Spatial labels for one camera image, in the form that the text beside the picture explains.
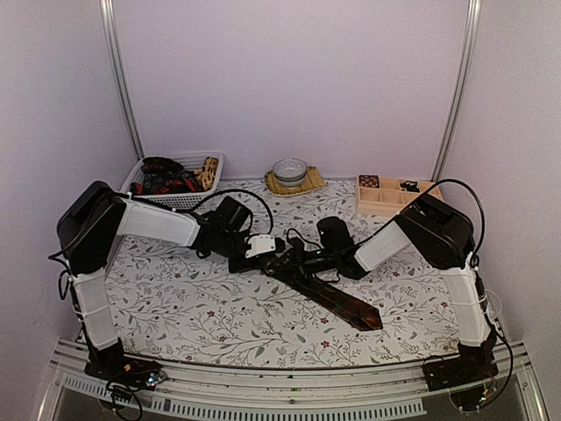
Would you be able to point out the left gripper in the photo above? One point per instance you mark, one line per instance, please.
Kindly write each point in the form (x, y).
(238, 267)

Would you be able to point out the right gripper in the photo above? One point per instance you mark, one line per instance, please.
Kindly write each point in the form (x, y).
(297, 261)

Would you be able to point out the brown green patterned tie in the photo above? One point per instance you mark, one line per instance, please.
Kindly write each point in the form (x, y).
(356, 313)

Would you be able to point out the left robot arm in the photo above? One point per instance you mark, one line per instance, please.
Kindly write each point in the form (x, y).
(90, 229)

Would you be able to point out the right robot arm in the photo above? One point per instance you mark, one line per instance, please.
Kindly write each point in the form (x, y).
(443, 236)

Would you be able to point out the wooden compartment box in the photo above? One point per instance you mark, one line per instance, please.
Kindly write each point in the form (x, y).
(388, 199)

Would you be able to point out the floral tablecloth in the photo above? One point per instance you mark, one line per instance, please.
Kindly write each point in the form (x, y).
(169, 304)

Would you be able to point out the yellow woven mat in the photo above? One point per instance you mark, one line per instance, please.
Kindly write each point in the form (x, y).
(310, 182)

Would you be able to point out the rolled dark patterned tie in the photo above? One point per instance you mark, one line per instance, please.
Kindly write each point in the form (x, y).
(369, 181)

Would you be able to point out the yellow spotted tie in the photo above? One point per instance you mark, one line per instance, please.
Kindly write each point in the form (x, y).
(207, 174)

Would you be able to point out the white plastic basket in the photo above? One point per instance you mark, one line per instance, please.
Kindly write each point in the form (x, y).
(191, 161)

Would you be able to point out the rolled black tie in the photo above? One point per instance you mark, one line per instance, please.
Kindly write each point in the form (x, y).
(410, 186)

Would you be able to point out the dark red patterned tie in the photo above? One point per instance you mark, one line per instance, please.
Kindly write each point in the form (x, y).
(164, 176)

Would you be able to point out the clear drinking glass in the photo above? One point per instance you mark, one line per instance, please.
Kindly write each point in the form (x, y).
(493, 305)

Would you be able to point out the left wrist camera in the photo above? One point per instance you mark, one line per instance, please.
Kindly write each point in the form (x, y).
(259, 244)

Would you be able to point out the front metal rail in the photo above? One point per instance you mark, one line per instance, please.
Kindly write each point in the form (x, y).
(203, 392)

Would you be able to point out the right metal frame post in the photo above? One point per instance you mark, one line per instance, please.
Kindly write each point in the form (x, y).
(465, 61)

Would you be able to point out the metal frame post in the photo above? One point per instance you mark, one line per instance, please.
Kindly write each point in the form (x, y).
(109, 24)
(465, 61)

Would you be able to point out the left metal frame post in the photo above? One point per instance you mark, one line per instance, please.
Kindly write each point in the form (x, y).
(109, 24)

